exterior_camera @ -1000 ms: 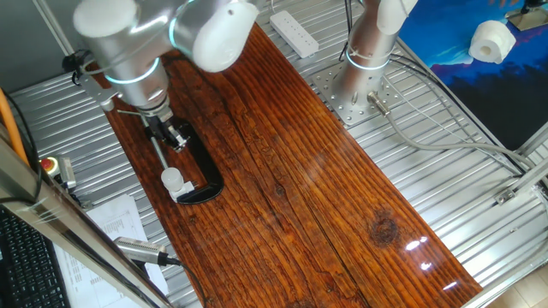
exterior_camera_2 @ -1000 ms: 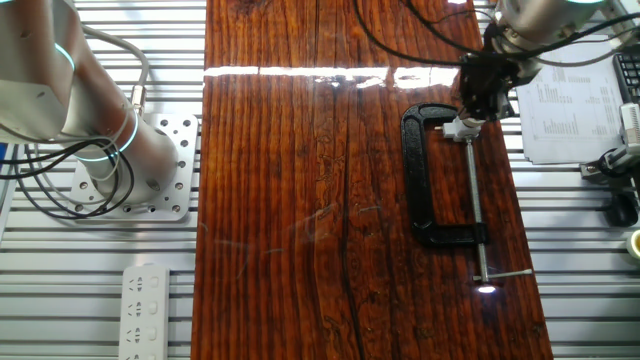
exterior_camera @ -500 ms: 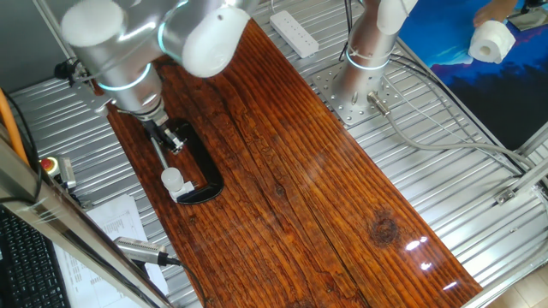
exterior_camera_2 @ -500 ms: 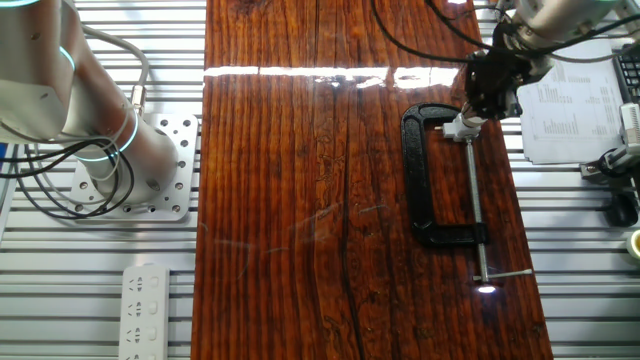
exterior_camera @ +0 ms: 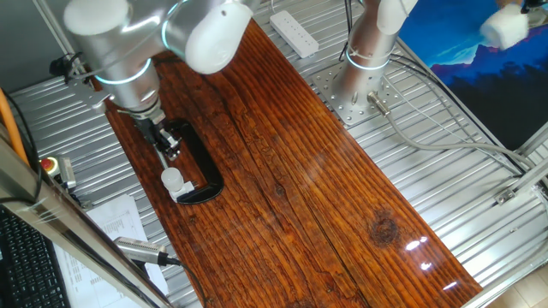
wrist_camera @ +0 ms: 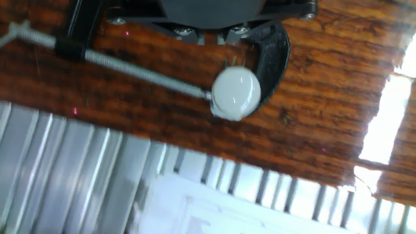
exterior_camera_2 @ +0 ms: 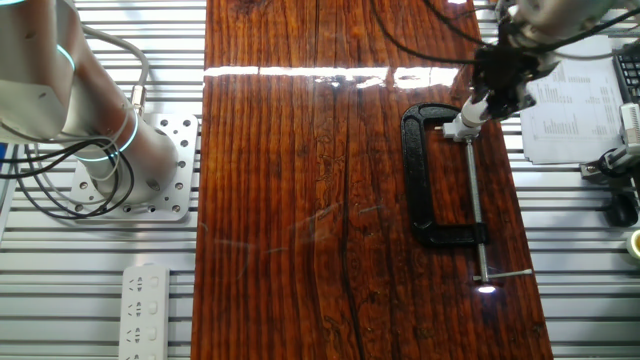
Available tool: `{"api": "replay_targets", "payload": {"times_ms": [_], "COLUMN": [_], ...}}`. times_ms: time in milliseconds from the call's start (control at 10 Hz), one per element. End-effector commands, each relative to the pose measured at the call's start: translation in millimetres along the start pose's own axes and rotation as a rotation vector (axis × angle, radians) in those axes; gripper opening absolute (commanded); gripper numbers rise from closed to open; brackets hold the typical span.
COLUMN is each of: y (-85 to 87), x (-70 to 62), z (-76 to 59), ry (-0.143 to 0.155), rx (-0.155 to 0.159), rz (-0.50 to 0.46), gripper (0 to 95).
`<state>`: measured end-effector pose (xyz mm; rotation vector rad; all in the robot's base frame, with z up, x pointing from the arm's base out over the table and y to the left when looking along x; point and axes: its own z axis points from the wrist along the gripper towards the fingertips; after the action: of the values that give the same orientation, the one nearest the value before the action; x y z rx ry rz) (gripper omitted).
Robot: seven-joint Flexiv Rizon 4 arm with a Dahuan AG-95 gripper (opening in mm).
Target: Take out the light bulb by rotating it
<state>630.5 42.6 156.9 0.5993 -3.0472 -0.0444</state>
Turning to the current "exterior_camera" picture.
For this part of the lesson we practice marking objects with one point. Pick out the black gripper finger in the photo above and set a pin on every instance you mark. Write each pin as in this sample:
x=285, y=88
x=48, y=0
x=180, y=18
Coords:
x=173, y=140
x=162, y=149

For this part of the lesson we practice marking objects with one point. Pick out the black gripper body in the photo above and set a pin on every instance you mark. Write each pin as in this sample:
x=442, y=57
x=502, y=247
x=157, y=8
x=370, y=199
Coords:
x=147, y=130

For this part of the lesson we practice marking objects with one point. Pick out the white light bulb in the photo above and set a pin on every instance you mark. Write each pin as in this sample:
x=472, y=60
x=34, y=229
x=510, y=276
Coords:
x=172, y=179

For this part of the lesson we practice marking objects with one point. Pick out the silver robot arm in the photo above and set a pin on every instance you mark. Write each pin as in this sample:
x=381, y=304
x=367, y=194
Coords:
x=124, y=64

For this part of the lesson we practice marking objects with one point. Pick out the black C-clamp with steel screw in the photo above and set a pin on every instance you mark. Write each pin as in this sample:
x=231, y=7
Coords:
x=205, y=167

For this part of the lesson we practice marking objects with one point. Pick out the white plug socket adapter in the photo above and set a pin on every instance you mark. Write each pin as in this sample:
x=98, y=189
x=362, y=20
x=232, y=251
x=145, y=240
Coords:
x=184, y=190

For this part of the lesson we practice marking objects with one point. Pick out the printed white paper sheet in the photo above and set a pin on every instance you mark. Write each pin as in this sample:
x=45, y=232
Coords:
x=115, y=218

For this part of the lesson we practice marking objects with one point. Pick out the brown wooden board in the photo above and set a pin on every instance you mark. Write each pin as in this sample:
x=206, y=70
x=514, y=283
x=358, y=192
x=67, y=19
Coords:
x=299, y=192

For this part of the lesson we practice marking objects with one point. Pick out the orange pole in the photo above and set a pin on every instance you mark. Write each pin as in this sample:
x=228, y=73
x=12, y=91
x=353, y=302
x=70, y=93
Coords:
x=10, y=124

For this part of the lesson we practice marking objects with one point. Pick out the thin diagonal metal rod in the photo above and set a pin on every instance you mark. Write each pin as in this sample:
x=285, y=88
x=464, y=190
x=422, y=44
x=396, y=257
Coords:
x=53, y=30

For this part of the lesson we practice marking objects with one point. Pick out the white power strip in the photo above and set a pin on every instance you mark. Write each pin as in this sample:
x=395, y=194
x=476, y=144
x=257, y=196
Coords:
x=294, y=33

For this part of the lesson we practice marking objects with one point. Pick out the black keyboard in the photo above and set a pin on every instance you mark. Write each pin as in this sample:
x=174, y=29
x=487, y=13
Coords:
x=30, y=265

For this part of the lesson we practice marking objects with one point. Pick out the blue mountain poster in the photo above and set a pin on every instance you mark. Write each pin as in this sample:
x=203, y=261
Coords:
x=479, y=81

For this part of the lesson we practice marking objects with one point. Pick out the white fuzzy object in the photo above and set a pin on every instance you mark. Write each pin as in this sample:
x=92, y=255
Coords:
x=505, y=25

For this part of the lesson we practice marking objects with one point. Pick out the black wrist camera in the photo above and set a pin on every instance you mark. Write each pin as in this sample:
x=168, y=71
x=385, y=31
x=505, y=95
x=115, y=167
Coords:
x=63, y=66

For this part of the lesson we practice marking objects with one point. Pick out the shiny metal frame bar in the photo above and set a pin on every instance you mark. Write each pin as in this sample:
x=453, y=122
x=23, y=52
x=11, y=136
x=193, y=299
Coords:
x=64, y=226

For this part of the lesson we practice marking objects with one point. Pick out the aluminium frame profile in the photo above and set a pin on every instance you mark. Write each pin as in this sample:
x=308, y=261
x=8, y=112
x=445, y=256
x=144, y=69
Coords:
x=522, y=181

